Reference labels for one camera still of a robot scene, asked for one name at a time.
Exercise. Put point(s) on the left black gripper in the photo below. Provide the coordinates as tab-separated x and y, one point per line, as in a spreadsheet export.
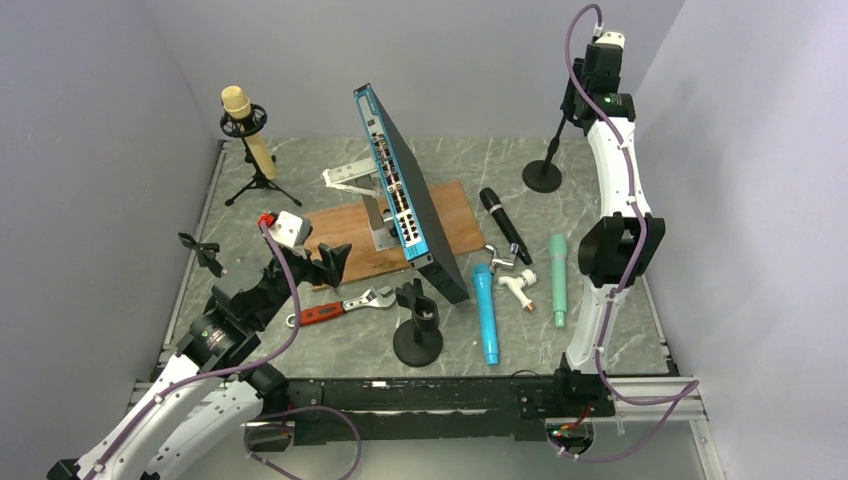
331	270

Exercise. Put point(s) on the black stand of green microphone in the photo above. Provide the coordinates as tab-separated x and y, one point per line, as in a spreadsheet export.
417	342

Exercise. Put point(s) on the black round-base mic stand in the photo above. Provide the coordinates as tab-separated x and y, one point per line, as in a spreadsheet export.
205	253

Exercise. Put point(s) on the blue microphone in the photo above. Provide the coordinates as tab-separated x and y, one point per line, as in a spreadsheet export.
482	282

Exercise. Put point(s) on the black microphone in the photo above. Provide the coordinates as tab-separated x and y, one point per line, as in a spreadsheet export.
493	205

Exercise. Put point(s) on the black stand with shock mount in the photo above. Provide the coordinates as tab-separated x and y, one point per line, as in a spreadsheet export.
542	175

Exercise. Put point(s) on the mint green microphone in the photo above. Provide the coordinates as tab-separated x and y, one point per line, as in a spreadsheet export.
557	249

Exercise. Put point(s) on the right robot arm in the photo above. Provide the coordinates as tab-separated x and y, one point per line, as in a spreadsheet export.
618	248

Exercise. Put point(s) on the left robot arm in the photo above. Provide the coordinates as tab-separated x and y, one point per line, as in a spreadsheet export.
209	386

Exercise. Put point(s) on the beige microphone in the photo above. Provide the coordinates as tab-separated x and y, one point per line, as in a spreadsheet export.
235	100

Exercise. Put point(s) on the chrome faucet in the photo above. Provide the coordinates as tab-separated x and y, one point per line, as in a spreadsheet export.
502	261

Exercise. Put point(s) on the white plastic faucet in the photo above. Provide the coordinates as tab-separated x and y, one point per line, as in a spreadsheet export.
517	284

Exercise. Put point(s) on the adjustable wrench red handle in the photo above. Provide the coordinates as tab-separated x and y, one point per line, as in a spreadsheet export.
381	298

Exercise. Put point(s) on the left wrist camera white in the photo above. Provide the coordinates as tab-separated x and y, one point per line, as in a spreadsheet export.
288	230

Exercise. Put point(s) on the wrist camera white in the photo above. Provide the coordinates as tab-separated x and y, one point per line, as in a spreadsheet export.
288	230
603	36

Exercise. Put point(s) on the metal bracket holder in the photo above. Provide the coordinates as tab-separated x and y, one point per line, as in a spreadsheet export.
360	177

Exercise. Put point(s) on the blue black network switch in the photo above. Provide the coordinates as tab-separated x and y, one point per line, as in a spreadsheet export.
421	234

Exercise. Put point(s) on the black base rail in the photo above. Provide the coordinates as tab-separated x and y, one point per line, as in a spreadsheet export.
518	406

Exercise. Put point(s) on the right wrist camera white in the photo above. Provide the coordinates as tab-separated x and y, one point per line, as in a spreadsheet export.
603	36

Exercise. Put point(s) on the aluminium frame rail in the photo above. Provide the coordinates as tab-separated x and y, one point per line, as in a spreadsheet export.
639	398

